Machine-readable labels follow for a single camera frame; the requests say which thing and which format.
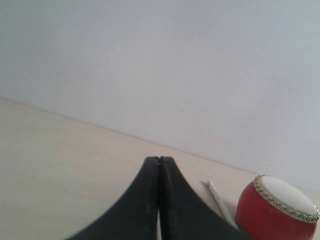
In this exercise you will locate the small red drum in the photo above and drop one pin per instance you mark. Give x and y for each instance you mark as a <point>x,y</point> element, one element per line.
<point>272,209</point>

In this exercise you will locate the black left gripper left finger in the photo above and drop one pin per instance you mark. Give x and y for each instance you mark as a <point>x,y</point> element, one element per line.
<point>134,215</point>

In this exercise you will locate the white drumstick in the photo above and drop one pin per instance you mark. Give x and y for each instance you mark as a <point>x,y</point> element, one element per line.
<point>220,203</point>

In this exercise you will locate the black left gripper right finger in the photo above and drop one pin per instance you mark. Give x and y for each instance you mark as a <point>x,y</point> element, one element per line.
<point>183,214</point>

